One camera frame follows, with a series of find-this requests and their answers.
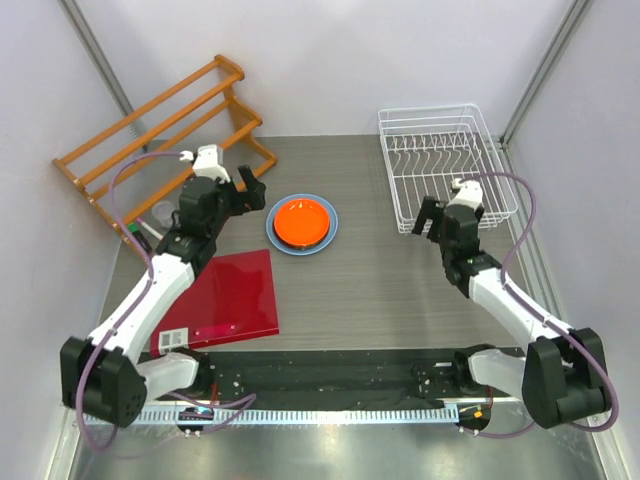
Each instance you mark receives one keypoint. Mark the green highlighter marker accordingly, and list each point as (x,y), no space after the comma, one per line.
(136,232)

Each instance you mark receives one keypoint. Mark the yellow patterned plate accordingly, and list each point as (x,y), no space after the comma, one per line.
(301,248)

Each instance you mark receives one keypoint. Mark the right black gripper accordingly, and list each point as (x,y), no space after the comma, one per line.
(431,209)

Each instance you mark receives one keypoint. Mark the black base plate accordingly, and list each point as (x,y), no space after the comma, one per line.
(334,380)

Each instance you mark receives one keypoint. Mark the red acrylic board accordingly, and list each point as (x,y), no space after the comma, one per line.
(232,300)

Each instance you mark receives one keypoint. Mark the white slotted cable duct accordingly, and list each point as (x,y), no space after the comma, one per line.
(183,415)

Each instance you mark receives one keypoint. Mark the orange plate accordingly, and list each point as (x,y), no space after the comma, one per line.
(301,222)

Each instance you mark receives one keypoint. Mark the light blue plate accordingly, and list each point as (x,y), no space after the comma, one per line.
(328,239)

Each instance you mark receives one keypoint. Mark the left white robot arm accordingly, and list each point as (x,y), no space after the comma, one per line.
(102,375)

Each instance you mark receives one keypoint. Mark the white pink pen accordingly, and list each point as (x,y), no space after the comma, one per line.
(152,231)

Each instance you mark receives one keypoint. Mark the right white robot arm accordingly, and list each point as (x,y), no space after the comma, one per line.
(562,377)

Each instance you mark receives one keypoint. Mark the clear plastic cup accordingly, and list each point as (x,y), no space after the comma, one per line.
(162,212)

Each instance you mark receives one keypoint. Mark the orange wooden rack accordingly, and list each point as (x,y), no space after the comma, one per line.
(177,127)

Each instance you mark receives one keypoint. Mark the white wire dish rack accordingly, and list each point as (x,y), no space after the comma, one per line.
(425,149)

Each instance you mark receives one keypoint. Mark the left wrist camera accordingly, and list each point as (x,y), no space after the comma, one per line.
(207,161)

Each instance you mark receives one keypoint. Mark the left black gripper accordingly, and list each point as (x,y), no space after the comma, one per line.
(251,200)

